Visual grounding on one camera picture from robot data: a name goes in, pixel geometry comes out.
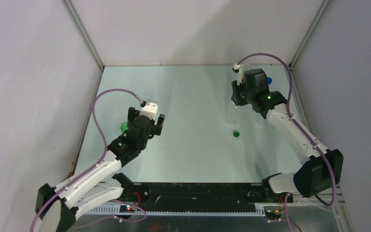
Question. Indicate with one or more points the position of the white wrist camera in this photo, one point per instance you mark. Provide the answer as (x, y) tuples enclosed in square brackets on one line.
[(240, 69), (149, 109)]

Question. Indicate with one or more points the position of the clear bottle blue cap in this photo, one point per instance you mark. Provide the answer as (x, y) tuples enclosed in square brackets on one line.
[(260, 120)]

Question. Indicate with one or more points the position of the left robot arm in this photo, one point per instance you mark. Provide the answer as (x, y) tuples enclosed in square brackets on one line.
[(60, 206)]

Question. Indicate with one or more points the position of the clear plastic bottle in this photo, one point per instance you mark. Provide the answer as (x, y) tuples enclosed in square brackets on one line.
[(234, 115)]

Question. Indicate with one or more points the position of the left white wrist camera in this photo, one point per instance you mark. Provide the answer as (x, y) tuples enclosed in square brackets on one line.
[(149, 109)]

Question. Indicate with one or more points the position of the right circuit board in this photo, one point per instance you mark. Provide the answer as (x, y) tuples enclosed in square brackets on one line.
[(273, 214)]

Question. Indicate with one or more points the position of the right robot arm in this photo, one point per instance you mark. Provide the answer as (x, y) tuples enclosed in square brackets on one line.
[(321, 167)]

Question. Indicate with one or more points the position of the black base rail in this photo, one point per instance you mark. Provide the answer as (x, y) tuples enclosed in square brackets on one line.
[(228, 198)]

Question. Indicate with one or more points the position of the circuit board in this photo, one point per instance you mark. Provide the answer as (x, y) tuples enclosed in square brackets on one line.
[(127, 209), (273, 214)]

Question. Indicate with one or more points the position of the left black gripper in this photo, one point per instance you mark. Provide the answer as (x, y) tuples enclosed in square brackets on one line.
[(156, 128)]

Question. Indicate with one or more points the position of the green plastic bottle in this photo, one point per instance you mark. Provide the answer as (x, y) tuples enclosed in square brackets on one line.
[(123, 127)]

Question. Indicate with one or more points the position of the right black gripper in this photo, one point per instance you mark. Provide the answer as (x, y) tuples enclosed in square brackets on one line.
[(236, 89)]

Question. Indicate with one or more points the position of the left circuit board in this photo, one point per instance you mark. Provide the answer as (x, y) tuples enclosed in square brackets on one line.
[(127, 209)]

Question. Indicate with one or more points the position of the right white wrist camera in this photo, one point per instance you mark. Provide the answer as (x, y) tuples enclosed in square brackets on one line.
[(240, 69)]

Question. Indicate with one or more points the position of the green bottle cap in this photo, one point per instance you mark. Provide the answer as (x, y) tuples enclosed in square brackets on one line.
[(236, 133)]

